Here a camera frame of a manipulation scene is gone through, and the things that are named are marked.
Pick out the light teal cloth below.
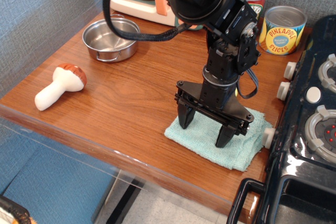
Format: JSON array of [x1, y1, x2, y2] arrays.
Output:
[[164, 109, 271, 172]]

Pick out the plush brown white mushroom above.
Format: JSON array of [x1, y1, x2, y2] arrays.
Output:
[[34, 63, 87, 111]]

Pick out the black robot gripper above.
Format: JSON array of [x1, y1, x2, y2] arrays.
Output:
[[175, 75, 254, 148]]

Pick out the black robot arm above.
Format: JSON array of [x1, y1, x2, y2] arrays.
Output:
[[166, 0, 260, 148]]

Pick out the pineapple slices can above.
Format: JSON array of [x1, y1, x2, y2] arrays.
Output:
[[259, 6, 307, 56]]

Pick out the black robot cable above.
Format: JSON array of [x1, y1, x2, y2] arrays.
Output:
[[102, 0, 194, 42]]

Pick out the orange black object bottom left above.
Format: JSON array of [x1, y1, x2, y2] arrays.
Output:
[[1, 195, 36, 224]]

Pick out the small steel pot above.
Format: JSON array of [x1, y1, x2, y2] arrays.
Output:
[[82, 19, 138, 63]]

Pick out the black toy stove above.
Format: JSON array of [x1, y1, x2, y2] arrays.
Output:
[[227, 15, 335, 223]]

